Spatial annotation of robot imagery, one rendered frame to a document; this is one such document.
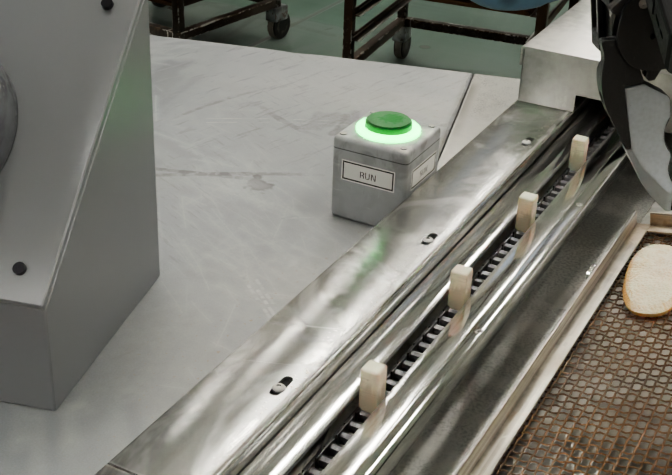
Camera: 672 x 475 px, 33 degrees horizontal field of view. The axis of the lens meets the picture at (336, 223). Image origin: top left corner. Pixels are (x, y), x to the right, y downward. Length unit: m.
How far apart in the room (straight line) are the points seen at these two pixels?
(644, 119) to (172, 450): 0.34
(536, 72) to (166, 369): 0.52
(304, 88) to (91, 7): 0.50
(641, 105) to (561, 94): 0.41
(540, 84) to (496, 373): 0.41
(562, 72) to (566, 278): 0.27
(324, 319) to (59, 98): 0.23
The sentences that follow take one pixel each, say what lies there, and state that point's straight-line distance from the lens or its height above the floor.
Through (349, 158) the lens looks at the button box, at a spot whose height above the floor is 0.88.
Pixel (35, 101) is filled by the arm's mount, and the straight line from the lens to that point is 0.76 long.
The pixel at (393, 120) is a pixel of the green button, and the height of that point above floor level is 0.91.
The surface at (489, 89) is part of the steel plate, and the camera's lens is 1.28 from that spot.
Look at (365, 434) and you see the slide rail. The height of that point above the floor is 0.85.
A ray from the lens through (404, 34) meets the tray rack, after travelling 3.77.
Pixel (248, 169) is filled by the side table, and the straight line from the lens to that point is 1.05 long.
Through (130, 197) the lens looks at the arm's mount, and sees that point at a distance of 0.80.
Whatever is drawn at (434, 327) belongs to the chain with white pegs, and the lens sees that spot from 0.79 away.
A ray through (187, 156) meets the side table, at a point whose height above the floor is 0.82.
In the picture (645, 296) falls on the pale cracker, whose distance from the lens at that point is 0.74.
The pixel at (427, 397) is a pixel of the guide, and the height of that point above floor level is 0.86.
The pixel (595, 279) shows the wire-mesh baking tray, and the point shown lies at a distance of 0.76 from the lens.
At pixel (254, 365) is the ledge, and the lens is 0.70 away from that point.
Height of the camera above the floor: 1.27
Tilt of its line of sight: 28 degrees down
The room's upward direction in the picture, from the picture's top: 2 degrees clockwise
